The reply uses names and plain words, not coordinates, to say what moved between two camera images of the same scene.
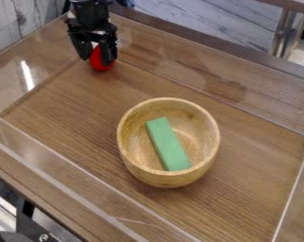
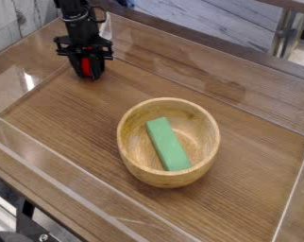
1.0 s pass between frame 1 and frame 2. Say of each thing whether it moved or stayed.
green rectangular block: stayed
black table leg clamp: stayed
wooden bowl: stayed
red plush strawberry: moved
